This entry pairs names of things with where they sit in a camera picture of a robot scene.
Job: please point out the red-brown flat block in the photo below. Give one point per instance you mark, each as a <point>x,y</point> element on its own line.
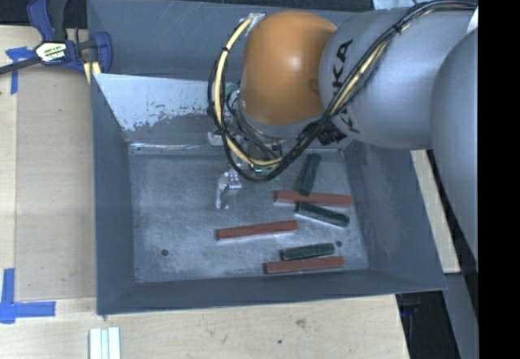
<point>256,230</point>
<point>325,199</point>
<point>302,265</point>

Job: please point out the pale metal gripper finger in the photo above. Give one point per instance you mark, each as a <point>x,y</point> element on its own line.
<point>219,197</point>
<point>234,182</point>

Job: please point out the dark green flat block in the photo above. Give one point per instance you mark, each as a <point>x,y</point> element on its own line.
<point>308,174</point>
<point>323,214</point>
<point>306,251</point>

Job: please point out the grey metal bin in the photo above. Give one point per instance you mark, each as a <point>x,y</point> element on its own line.
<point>174,203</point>

